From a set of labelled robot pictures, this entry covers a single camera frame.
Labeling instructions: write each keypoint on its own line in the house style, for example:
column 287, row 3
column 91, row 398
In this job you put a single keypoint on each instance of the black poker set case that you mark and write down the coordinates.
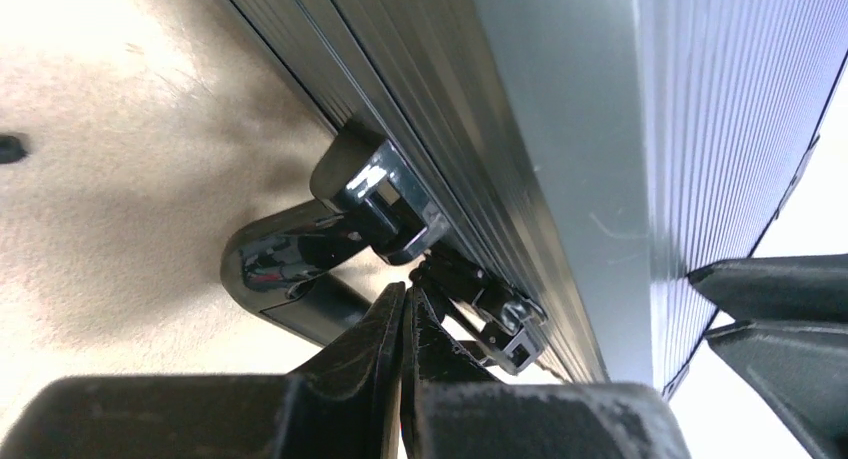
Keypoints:
column 566, row 166

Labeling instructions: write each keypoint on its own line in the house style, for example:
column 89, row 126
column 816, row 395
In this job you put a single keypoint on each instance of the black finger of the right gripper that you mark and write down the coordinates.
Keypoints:
column 799, row 288
column 799, row 369

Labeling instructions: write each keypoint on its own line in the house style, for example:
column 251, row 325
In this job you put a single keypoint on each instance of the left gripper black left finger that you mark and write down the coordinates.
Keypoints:
column 341, row 403

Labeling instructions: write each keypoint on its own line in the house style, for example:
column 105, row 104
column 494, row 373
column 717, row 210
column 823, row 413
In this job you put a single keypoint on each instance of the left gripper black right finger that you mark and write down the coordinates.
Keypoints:
column 452, row 407

